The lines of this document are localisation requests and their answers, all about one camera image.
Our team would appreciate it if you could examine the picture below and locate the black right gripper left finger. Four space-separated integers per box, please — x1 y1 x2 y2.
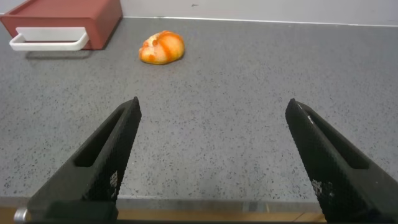
26 96 142 222

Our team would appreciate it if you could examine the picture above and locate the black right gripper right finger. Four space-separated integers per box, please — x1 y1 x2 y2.
285 98 398 222

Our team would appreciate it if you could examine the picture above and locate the red drawer case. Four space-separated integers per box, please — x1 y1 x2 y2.
0 0 123 50

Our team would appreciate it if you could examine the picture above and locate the orange glazed donut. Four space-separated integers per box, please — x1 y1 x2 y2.
138 30 186 65

